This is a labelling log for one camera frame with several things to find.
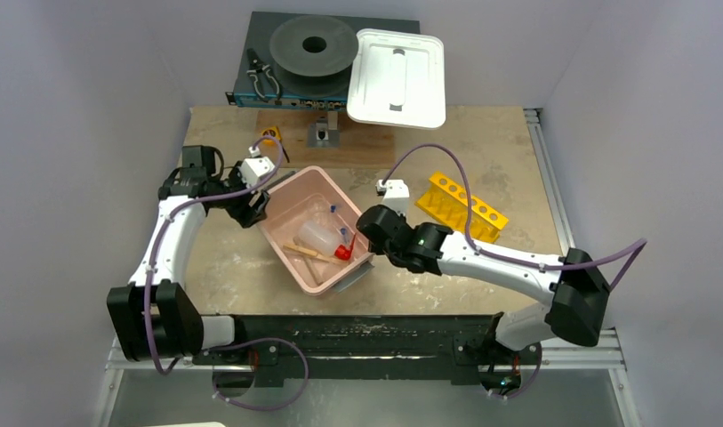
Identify thin wooden stick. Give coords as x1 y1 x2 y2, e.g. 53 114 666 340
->
283 243 340 264

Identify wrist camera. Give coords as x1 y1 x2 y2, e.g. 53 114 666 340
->
237 147 276 188
375 179 410 216

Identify pink plastic bin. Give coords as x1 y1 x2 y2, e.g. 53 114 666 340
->
258 166 373 297

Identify red capped wash bottle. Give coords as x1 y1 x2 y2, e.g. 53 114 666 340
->
297 221 356 261

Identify yellow tape measure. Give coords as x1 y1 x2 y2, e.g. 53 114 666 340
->
261 126 290 163

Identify thick wooden dowel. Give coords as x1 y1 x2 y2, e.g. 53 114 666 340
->
300 253 323 287

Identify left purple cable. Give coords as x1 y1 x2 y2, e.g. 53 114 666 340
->
142 135 285 376

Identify black handled pliers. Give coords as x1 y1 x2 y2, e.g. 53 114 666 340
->
246 48 283 102

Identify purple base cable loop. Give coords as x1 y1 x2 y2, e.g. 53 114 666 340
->
212 336 311 413

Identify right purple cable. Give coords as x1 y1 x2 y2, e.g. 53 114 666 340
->
380 142 648 291

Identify far grey bin latch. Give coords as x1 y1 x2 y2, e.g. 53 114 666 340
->
264 170 296 192

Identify dark network switch box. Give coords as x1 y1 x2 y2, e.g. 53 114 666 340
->
226 12 421 111

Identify white plastic bin lid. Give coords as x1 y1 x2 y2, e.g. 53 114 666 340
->
346 28 446 130

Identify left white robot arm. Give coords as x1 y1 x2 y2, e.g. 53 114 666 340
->
107 144 277 364

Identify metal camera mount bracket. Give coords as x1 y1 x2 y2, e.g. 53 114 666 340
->
307 111 340 149

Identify grey bin latch handle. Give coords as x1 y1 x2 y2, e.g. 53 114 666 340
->
332 262 374 293

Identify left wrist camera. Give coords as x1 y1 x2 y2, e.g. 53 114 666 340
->
237 147 276 188

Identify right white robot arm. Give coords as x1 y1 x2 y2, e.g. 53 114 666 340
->
356 205 611 362

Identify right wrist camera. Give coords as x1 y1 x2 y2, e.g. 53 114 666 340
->
375 179 410 216

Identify grey filament spool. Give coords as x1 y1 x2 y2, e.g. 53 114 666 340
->
269 15 358 98

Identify yellow test tube rack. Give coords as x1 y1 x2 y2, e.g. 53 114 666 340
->
414 172 509 243

